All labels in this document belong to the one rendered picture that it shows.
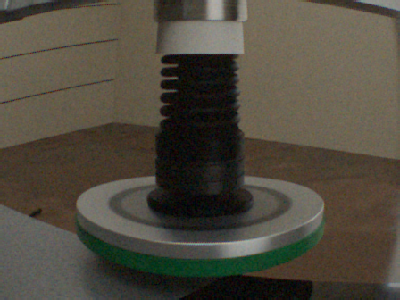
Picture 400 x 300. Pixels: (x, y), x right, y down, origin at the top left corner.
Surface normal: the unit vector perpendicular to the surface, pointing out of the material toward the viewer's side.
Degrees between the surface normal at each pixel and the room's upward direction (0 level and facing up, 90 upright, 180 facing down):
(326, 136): 90
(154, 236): 0
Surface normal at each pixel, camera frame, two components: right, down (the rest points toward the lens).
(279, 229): 0.00, -0.98
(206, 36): 0.12, 0.18
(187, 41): -0.27, 0.18
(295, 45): -0.60, 0.14
